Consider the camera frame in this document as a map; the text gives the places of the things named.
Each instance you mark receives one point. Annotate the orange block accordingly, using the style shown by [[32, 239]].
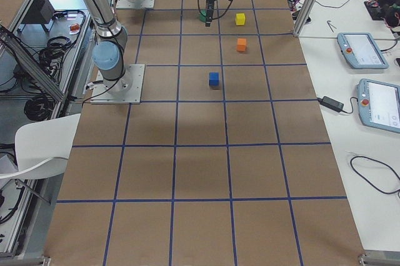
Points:
[[241, 45]]

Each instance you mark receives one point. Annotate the far teach pendant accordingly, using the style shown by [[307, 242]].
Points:
[[360, 51]]

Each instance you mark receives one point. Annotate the blue block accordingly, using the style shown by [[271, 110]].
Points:
[[213, 79]]

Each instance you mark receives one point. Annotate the teach pendant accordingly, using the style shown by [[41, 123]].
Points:
[[378, 104], [360, 51]]

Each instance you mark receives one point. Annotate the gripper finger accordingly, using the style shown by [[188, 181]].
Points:
[[208, 21]]

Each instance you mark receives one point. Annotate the black power adapter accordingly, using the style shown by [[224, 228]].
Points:
[[330, 103]]

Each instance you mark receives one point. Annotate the near teach pendant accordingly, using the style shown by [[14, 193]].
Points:
[[378, 104]]

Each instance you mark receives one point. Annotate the yellow block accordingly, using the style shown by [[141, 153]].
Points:
[[240, 19]]

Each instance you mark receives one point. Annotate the grey box on shelf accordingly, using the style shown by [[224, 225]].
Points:
[[40, 12]]

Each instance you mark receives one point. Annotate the green block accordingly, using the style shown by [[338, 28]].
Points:
[[202, 15]]

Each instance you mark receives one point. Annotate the white chair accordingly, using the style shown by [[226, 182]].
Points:
[[43, 148]]

